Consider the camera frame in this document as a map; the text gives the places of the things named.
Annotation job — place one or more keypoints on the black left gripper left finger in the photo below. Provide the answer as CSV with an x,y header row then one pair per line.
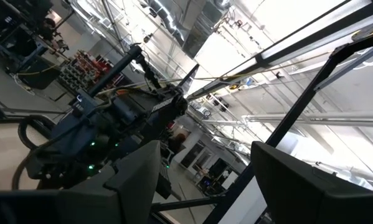
x,y
127,193

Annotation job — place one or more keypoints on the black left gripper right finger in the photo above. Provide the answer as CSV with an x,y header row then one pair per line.
x,y
298,199

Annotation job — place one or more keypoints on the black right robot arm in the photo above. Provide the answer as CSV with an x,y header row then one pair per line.
x,y
161,107

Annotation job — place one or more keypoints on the person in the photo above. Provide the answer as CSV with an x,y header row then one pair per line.
x,y
178,141

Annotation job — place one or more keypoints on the shelf with red bins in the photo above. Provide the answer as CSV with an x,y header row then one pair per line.
x,y
86,71

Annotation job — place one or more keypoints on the black cart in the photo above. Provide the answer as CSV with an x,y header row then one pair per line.
x,y
21,46

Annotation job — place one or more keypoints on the black aluminium frame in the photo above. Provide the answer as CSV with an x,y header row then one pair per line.
x,y
298,105

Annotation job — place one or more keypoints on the silver air duct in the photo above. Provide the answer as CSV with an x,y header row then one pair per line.
x,y
170,21

